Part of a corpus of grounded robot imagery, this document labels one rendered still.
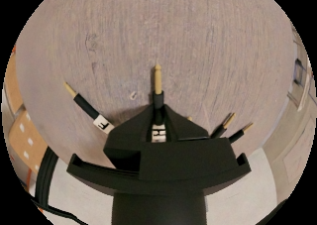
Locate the black jack plug with white tag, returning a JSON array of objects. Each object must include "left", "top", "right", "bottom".
[
  {"left": 63, "top": 81, "right": 113, "bottom": 134},
  {"left": 228, "top": 123, "right": 254, "bottom": 145},
  {"left": 211, "top": 113, "right": 236, "bottom": 139}
]

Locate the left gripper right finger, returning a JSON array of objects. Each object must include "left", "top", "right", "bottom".
[{"left": 164, "top": 103, "right": 211, "bottom": 142}]

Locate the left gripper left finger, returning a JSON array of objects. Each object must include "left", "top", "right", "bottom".
[{"left": 106, "top": 104, "right": 154, "bottom": 142}]

